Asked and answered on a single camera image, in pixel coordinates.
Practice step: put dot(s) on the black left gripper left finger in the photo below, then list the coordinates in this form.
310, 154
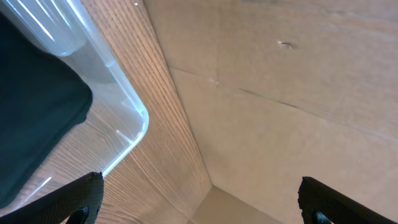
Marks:
77, 202

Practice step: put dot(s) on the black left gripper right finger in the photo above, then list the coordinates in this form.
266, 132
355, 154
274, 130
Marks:
321, 204

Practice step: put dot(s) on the clear plastic storage bin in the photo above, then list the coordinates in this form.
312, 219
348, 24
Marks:
117, 119

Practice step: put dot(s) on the black cloth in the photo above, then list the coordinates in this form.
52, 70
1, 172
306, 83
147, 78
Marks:
42, 99

